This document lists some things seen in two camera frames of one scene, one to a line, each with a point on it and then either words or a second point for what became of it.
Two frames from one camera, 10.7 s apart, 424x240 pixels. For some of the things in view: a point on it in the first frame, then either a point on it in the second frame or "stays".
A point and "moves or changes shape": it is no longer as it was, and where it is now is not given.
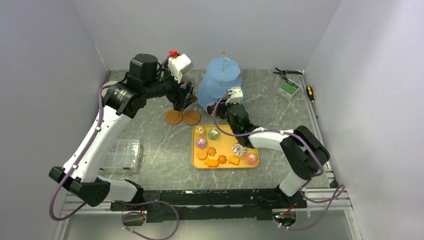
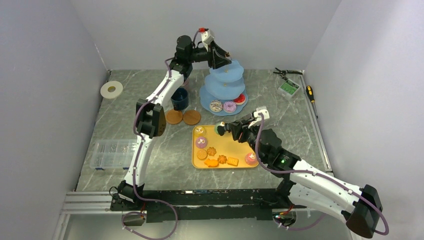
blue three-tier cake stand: [221, 75] stays
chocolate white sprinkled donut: [238, 150] moves or changes shape
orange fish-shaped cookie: [212, 163] stays
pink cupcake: [251, 158] stays
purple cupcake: [201, 142] stays
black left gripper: [182, 101] -> [216, 57]
